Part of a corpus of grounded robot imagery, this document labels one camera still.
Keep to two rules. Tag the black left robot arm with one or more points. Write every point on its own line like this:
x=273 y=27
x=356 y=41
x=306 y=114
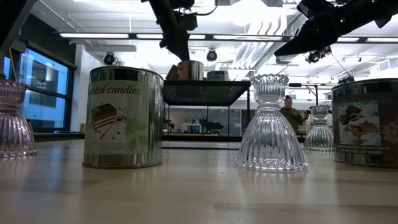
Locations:
x=14 y=18

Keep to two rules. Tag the small black background robot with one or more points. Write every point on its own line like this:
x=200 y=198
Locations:
x=211 y=126

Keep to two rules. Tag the pink glass candlestick holder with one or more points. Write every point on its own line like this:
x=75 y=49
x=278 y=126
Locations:
x=14 y=130

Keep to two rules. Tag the pale green glass candlestick holder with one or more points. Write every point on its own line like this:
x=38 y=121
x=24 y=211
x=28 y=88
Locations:
x=319 y=137

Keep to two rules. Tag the long ceiling light strip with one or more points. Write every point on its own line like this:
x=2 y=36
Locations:
x=93 y=35

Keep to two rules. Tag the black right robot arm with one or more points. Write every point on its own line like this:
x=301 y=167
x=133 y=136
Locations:
x=390 y=12

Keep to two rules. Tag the large window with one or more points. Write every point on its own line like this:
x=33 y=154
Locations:
x=43 y=87

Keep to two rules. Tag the black ceiling spotlight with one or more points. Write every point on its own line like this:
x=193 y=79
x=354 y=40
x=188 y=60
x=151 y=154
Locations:
x=109 y=58
x=211 y=55
x=317 y=56

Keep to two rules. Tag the silver candle tin orange label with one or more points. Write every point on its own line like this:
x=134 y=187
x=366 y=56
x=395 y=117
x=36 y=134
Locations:
x=191 y=71

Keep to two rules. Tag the black aluminium table frame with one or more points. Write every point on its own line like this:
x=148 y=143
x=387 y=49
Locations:
x=109 y=137

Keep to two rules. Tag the clear glass candlestick holder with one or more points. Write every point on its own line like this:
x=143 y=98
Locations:
x=270 y=140

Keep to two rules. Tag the person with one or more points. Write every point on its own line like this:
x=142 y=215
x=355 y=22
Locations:
x=293 y=116

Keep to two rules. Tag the black perforated metal shelf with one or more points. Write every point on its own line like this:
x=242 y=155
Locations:
x=205 y=90

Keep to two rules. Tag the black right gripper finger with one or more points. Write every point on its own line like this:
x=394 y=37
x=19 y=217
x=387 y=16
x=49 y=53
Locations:
x=314 y=34

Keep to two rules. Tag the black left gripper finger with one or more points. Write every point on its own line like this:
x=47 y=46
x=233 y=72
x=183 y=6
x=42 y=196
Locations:
x=175 y=37

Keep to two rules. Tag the clear glass jar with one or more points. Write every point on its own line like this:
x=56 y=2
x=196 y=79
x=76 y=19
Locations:
x=124 y=118

